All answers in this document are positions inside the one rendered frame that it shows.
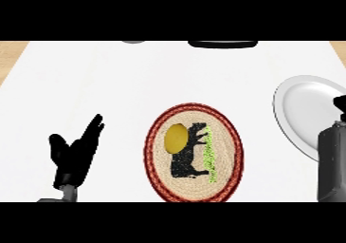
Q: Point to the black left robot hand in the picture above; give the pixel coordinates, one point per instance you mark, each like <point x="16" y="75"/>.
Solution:
<point x="76" y="157"/>

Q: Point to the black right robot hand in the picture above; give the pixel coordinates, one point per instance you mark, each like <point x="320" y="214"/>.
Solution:
<point x="344" y="107"/>

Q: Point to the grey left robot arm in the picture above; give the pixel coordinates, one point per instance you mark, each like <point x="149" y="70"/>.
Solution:
<point x="67" y="193"/>

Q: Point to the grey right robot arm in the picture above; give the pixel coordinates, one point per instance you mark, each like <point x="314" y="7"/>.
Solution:
<point x="336" y="164"/>

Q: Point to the white plate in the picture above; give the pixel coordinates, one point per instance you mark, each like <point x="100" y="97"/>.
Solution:
<point x="305" y="114"/>

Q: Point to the yellow can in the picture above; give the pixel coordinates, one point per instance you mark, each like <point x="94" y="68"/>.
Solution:
<point x="177" y="138"/>

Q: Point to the oval woven placemat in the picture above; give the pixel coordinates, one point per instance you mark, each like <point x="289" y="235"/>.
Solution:
<point x="194" y="152"/>

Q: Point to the black flat object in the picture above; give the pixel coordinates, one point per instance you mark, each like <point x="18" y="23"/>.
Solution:
<point x="222" y="44"/>

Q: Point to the small grey object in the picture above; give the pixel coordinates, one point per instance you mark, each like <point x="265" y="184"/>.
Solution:
<point x="132" y="41"/>

